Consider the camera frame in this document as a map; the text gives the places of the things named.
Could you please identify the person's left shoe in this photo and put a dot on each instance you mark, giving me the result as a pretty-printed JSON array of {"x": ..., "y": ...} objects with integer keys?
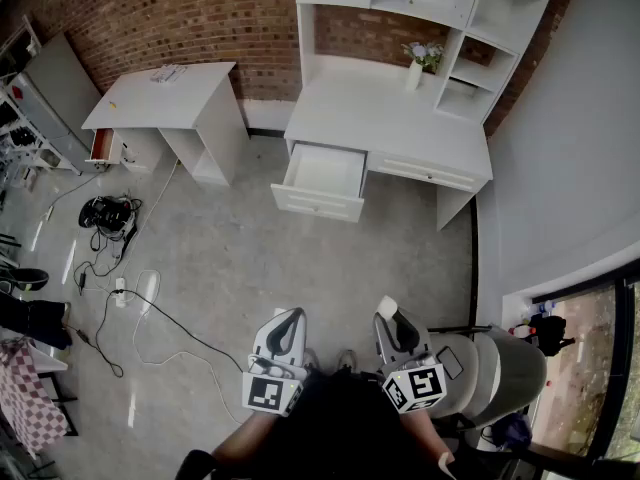
[{"x": 311, "y": 360}]

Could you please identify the black smartphone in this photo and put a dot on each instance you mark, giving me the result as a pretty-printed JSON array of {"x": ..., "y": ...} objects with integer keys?
[{"x": 451, "y": 363}]

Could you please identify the pale flower bouquet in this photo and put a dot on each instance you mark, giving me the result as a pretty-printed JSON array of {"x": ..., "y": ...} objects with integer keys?
[{"x": 425, "y": 53}]

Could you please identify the person's right shoe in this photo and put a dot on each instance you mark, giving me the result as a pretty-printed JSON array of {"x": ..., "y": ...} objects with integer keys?
[{"x": 346, "y": 360}]

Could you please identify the white desk with hutch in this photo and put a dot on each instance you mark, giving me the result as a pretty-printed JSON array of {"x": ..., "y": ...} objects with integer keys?
[{"x": 380, "y": 113}]

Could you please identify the grey padded chair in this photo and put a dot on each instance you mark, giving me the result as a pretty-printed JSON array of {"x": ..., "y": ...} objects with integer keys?
[{"x": 500, "y": 373}]

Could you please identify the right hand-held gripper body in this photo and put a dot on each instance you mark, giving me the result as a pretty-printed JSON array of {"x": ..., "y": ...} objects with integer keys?
[{"x": 425, "y": 385}]

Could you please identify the grey refrigerator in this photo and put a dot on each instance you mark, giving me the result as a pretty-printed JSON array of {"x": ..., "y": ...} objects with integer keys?
[{"x": 55, "y": 93}]

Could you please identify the white papers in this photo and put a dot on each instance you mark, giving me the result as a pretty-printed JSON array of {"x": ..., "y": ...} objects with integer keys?
[{"x": 167, "y": 74}]

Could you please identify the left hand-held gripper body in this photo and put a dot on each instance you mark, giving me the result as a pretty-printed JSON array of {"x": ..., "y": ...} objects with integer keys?
[{"x": 265, "y": 393}]

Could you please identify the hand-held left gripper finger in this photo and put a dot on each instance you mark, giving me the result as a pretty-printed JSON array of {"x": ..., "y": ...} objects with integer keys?
[
  {"x": 261, "y": 340},
  {"x": 301, "y": 338}
]

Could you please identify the black window frame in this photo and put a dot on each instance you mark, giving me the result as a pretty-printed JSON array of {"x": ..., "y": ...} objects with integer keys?
[{"x": 615, "y": 348}]

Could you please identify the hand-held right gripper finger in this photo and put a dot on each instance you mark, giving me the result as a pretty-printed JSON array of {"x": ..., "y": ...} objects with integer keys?
[
  {"x": 382, "y": 338},
  {"x": 407, "y": 330}
]

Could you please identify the black backpack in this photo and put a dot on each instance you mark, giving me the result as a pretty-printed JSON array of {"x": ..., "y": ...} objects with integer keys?
[{"x": 550, "y": 335}]

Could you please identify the person's black clothing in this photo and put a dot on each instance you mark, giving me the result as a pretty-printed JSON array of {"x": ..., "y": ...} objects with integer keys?
[{"x": 340, "y": 428}]

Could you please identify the black floor device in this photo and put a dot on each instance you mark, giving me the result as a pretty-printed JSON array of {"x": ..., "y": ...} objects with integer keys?
[{"x": 107, "y": 213}]

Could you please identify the person's left forearm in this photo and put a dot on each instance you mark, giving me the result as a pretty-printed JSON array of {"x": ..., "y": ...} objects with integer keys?
[{"x": 245, "y": 438}]

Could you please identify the white power strip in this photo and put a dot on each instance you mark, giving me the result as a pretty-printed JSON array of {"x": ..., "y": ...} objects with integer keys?
[{"x": 120, "y": 298}]

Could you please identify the person's shoe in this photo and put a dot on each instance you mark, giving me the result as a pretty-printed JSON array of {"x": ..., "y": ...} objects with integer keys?
[
  {"x": 346, "y": 360},
  {"x": 311, "y": 360}
]

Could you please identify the red checkered cloth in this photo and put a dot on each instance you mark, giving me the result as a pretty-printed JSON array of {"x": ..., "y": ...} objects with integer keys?
[{"x": 25, "y": 398}]

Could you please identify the small white desk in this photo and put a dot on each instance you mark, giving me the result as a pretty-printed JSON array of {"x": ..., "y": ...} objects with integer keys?
[{"x": 160, "y": 98}]

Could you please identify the purple bag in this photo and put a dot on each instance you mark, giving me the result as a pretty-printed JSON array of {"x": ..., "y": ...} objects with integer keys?
[{"x": 512, "y": 430}]

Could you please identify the person's right forearm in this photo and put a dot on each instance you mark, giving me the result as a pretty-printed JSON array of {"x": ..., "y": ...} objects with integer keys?
[{"x": 425, "y": 433}]

